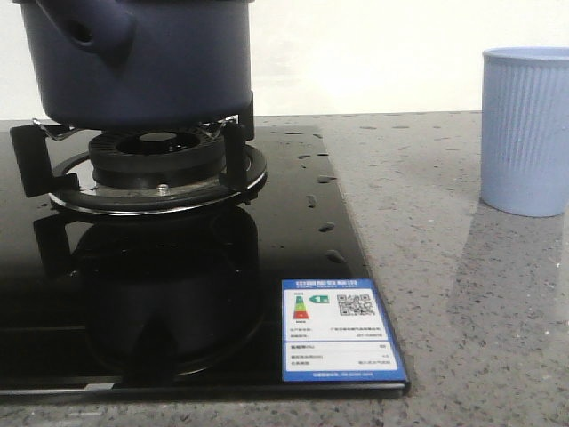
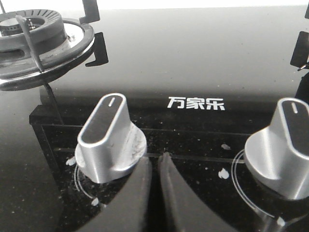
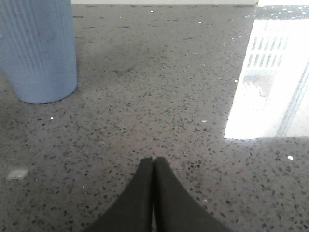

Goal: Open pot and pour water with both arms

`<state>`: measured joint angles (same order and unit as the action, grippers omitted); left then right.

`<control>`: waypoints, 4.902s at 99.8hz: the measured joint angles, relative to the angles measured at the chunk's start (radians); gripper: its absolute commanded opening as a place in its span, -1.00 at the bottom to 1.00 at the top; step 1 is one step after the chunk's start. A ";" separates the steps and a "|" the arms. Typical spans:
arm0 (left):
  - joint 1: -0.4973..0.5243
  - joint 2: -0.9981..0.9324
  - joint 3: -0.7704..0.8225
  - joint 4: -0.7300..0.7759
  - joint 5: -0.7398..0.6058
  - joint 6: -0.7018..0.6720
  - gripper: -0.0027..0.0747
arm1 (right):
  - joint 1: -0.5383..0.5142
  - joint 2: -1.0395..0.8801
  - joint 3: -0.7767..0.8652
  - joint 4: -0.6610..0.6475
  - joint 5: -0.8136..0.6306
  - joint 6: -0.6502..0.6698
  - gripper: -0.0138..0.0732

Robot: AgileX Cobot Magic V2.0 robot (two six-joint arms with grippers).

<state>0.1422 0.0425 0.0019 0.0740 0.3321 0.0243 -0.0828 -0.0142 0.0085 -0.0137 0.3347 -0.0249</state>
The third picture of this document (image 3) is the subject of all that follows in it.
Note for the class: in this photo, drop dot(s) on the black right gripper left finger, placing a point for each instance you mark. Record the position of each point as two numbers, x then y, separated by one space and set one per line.
132 211

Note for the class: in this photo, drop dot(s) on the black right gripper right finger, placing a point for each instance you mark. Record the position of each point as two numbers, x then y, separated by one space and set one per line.
175 210

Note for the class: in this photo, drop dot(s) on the light blue ribbed cup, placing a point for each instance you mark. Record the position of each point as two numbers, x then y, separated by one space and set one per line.
37 49

